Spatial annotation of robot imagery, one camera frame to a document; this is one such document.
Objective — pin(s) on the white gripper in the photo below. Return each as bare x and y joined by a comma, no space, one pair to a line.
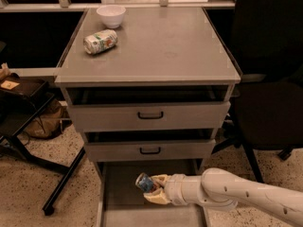
173,189

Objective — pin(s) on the blue silver redbull can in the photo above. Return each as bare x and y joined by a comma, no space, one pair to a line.
144,182

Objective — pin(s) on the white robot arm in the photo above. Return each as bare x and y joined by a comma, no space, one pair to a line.
221,190

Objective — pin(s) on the grey open bottom drawer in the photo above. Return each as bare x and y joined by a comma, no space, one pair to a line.
122,204

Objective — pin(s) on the grey middle drawer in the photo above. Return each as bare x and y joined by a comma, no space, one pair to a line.
115,146

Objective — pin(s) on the grey drawer cabinet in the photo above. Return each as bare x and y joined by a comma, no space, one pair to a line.
162,55

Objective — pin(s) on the grey top drawer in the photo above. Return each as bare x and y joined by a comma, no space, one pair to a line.
89,114

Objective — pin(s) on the white green soda can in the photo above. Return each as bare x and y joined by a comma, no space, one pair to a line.
100,41

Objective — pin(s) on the brown bag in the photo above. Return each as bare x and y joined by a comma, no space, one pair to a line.
49,123

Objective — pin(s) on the black side table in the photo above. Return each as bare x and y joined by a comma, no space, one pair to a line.
22,100

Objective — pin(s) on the white bowl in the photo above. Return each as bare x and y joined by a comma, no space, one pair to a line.
111,15

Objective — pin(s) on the black office chair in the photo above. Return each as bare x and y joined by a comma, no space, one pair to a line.
266,41

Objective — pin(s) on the black middle drawer handle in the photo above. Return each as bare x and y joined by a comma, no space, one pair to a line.
149,151

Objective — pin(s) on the black drawer handle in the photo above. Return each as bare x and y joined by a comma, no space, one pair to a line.
150,116
149,151

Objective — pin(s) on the black top drawer handle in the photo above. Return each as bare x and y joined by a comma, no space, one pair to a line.
150,116

